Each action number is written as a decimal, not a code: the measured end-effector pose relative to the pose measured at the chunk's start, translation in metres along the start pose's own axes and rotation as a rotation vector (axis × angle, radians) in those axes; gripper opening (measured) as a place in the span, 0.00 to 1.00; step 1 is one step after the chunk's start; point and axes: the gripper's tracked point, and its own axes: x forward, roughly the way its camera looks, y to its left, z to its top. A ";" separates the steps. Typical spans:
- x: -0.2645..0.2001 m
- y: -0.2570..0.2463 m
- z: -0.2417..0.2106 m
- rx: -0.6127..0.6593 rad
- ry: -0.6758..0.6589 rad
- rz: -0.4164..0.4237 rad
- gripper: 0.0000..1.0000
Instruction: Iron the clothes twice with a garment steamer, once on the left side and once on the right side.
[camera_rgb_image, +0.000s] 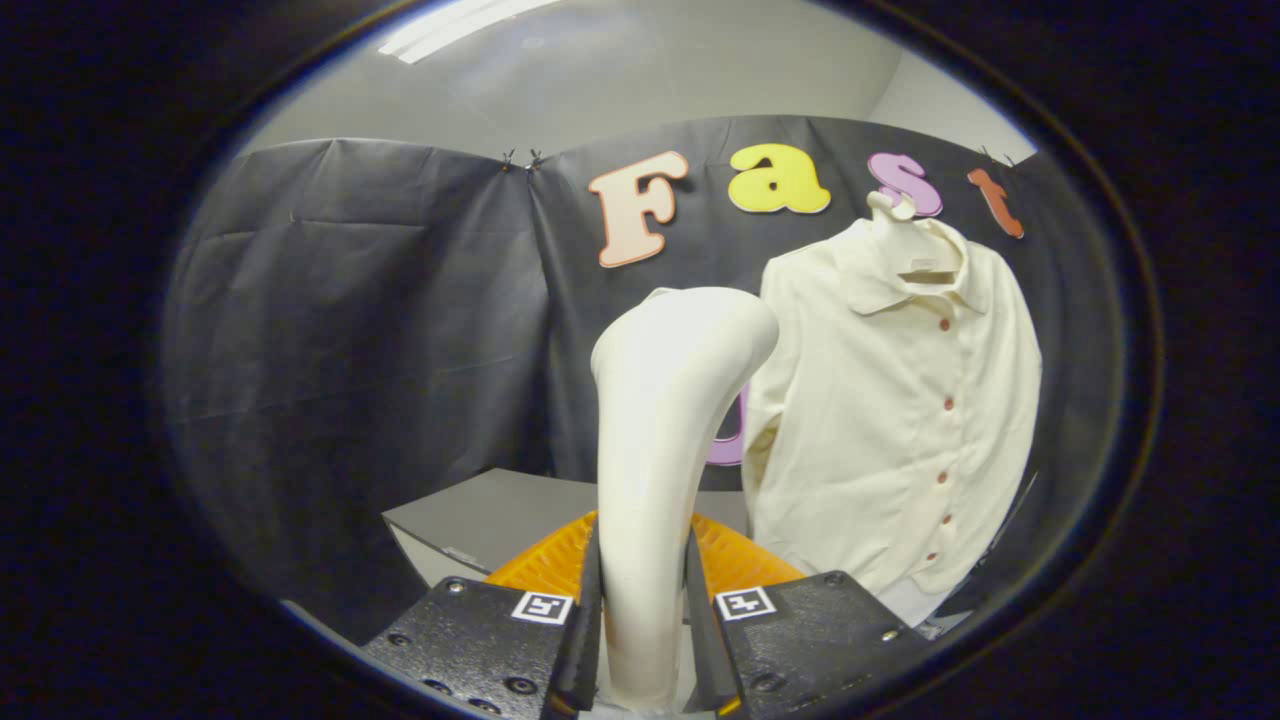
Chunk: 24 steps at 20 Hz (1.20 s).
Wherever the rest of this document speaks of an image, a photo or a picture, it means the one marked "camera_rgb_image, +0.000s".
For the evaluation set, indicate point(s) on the white plastic hanger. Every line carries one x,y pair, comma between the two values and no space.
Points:
900,235

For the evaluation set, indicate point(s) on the black backdrop cloth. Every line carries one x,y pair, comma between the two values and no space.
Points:
350,330

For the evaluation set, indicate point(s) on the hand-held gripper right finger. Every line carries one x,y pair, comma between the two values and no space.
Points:
820,630

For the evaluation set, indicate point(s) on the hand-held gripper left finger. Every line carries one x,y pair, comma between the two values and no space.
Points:
480,640

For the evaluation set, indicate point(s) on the cream button-up shirt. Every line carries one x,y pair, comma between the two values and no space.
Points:
880,430

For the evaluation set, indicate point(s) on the ceiling light panel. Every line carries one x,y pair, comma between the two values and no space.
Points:
450,25

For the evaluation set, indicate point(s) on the grey cabinet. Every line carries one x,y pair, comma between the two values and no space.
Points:
500,520

